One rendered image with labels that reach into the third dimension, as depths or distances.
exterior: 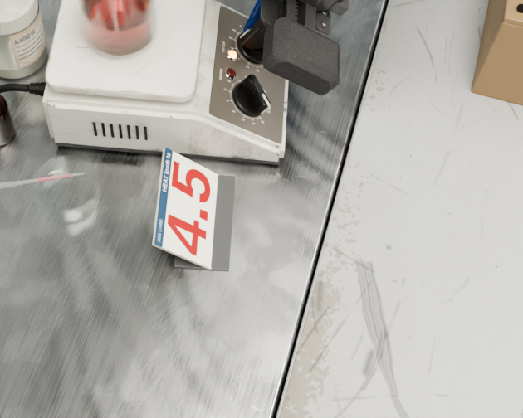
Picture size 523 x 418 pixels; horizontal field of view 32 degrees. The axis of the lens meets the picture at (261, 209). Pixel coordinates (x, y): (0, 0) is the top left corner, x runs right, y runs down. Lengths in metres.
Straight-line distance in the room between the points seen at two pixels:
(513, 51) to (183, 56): 0.29
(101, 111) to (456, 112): 0.33
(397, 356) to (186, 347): 0.17
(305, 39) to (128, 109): 0.16
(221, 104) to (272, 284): 0.15
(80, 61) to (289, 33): 0.18
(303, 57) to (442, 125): 0.21
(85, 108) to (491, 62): 0.36
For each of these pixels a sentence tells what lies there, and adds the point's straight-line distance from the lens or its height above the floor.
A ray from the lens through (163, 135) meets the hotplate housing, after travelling 0.76.
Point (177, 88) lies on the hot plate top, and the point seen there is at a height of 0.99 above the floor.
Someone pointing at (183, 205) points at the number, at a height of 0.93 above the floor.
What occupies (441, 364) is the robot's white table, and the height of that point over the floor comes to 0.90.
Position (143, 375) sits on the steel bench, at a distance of 0.71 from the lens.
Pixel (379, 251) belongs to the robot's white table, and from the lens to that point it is 0.77.
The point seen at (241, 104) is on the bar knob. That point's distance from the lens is 0.76.
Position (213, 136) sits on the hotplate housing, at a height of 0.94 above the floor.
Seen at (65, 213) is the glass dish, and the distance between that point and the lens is 0.76.
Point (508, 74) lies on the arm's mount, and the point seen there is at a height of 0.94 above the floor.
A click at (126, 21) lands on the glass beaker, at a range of 0.71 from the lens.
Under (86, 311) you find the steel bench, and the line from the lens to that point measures 0.74.
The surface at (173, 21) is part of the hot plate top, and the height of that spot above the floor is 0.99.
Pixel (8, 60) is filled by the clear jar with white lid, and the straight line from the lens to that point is 0.83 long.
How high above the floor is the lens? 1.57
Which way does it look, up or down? 61 degrees down
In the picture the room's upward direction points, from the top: 8 degrees clockwise
